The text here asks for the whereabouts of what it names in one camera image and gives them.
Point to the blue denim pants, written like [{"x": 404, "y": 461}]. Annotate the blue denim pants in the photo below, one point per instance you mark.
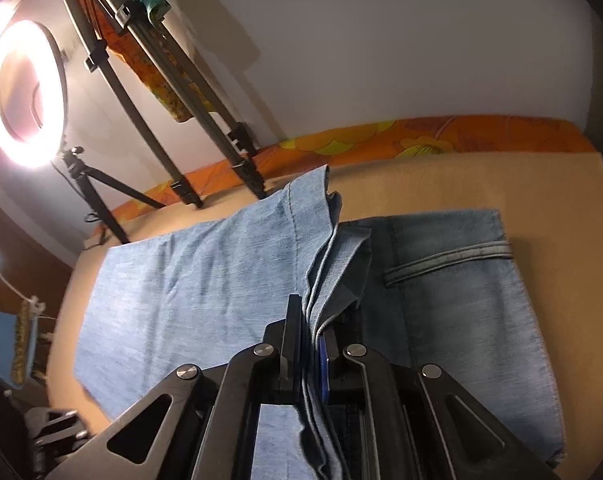
[{"x": 181, "y": 285}]

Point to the large folded tripod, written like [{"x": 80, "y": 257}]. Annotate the large folded tripod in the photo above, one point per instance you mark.
[{"x": 211, "y": 125}]

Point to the leopard print cushion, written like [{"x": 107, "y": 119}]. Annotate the leopard print cushion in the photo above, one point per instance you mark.
[{"x": 24, "y": 340}]

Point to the small black tripod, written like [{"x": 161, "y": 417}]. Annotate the small black tripod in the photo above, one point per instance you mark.
[{"x": 89, "y": 185}]

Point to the bed with orange floral sheet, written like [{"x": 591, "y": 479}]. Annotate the bed with orange floral sheet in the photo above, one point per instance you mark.
[{"x": 431, "y": 135}]

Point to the orange patterned cloth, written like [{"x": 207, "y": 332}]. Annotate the orange patterned cloth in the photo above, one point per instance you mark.
[{"x": 166, "y": 95}]

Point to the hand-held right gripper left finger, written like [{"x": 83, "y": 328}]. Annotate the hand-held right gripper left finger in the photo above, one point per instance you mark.
[{"x": 291, "y": 340}]

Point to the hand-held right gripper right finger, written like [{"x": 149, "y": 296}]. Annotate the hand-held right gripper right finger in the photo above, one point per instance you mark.
[{"x": 326, "y": 360}]

